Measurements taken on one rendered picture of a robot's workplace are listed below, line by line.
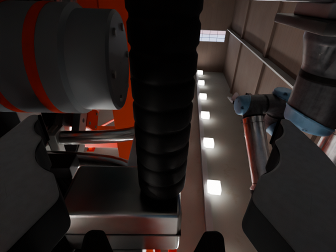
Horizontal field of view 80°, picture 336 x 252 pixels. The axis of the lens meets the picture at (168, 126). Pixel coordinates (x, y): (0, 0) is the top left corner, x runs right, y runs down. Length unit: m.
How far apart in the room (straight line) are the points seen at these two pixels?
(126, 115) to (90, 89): 0.64
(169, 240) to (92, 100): 0.18
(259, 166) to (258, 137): 0.10
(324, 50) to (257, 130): 0.37
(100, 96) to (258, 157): 0.64
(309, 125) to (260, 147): 0.27
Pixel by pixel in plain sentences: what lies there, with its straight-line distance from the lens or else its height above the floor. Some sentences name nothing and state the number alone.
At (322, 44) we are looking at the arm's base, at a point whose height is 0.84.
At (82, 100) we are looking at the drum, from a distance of 0.27.
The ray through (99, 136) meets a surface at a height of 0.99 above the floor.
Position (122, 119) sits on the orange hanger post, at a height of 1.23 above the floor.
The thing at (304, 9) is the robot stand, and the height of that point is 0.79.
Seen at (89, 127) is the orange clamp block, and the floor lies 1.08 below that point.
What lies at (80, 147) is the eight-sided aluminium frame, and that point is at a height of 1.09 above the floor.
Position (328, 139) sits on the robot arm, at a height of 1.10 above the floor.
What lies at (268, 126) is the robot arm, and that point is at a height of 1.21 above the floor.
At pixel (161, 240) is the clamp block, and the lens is 0.18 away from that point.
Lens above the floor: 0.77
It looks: 33 degrees up
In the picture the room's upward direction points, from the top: 178 degrees counter-clockwise
